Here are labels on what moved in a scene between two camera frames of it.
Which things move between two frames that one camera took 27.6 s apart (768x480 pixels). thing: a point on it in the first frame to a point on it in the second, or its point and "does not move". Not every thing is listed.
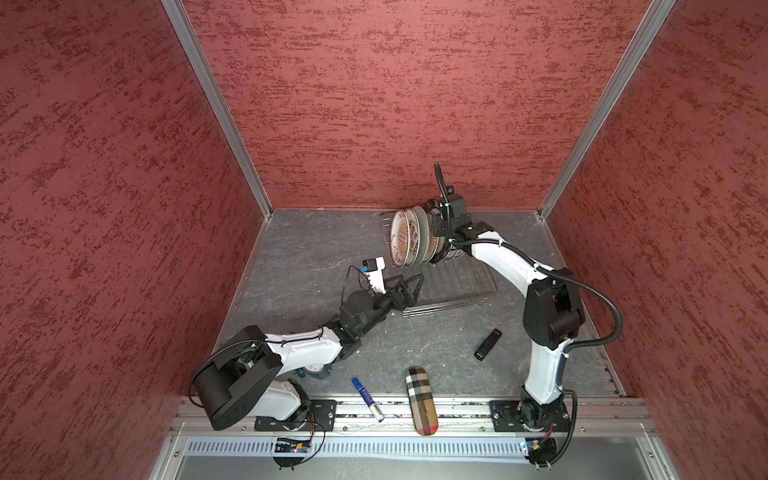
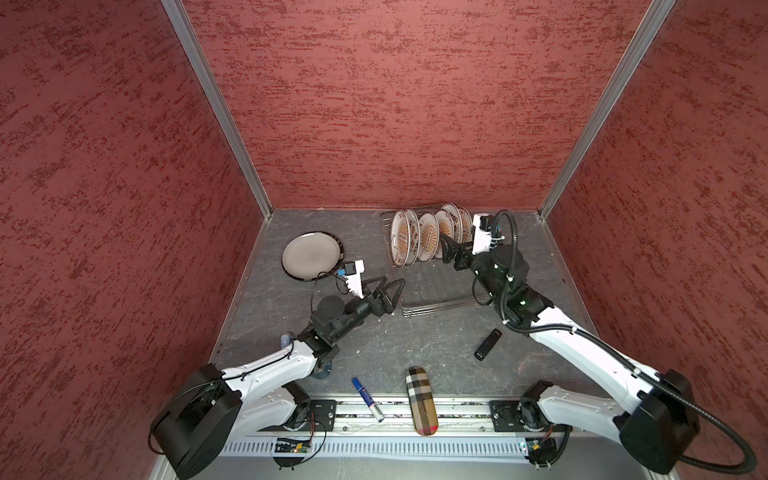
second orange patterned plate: (415, 236) does not move
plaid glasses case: (421, 401) does not move
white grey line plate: (424, 226) to (312, 255)
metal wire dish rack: (449, 281) does not move
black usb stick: (488, 344) does not move
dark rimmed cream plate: (438, 246) to (312, 255)
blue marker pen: (368, 400) does not move
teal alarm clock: (316, 371) does not move
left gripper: (407, 300) to (386, 305)
